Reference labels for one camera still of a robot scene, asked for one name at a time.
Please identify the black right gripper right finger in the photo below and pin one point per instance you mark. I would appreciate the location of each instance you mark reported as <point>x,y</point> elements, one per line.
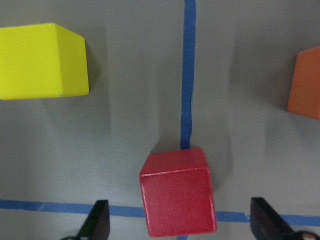
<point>267,224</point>

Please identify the orange wooden block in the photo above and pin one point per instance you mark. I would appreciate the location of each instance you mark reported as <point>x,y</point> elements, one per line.
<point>304,97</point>

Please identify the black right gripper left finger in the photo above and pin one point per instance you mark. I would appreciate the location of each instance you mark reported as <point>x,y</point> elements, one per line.
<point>97,224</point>

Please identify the yellow wooden block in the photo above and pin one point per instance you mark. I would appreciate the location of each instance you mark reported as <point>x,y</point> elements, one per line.
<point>42,61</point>

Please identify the red wooden block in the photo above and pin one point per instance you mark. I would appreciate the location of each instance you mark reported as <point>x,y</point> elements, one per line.
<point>177,194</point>

